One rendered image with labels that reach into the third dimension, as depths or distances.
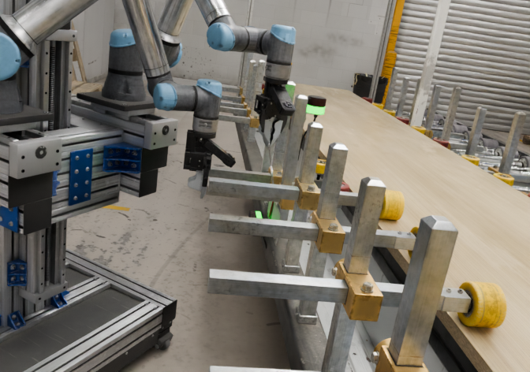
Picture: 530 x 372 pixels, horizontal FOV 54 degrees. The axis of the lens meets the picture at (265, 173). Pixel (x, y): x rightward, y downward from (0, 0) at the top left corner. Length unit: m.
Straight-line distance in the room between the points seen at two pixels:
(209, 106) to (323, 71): 7.92
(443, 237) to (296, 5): 8.72
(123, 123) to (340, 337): 1.11
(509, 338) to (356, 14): 8.60
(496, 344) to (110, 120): 1.37
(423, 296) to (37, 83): 1.34
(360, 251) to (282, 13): 8.46
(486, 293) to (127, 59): 1.32
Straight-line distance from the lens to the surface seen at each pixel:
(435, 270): 0.69
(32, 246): 1.90
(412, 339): 0.73
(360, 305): 0.90
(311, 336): 1.25
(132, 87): 1.84
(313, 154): 1.38
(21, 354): 1.97
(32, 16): 1.38
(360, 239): 0.92
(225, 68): 9.33
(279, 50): 1.54
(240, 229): 1.11
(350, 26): 9.41
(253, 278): 0.88
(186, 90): 1.49
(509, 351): 1.02
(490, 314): 1.01
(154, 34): 1.57
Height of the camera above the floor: 1.38
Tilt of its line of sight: 17 degrees down
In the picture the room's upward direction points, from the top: 9 degrees clockwise
